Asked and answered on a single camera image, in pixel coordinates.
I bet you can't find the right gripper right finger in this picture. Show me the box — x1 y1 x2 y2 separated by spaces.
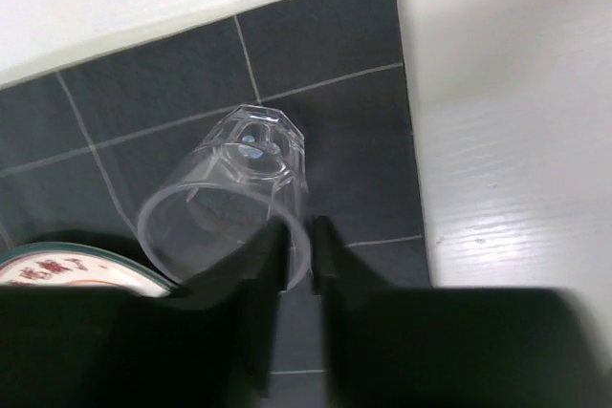
311 217 611 407

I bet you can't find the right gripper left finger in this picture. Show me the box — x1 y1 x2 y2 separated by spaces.
1 219 290 407

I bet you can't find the orange patterned round plate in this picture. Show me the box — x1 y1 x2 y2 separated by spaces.
1 242 174 297

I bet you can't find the clear plastic cup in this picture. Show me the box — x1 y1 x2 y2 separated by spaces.
137 105 311 290

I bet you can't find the dark checked cloth napkin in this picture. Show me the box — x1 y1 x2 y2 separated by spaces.
0 0 431 408

